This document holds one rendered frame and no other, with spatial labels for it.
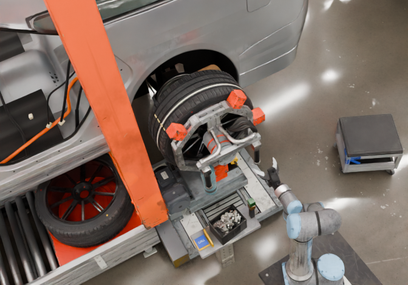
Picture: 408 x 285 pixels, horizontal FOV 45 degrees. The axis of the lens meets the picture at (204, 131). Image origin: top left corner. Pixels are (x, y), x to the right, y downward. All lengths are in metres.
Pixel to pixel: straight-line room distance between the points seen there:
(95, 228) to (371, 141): 2.03
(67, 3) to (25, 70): 1.95
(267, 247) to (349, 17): 2.55
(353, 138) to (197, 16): 1.57
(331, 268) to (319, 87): 2.00
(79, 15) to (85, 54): 0.18
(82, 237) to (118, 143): 1.13
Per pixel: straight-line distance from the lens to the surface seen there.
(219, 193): 3.64
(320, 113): 4.29
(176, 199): 3.39
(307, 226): 2.36
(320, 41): 4.88
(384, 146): 3.75
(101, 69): 2.04
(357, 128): 3.80
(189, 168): 3.14
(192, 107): 2.85
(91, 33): 1.91
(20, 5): 2.58
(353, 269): 3.31
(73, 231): 3.34
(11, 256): 3.72
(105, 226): 3.33
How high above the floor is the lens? 3.35
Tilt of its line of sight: 53 degrees down
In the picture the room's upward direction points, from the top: 9 degrees counter-clockwise
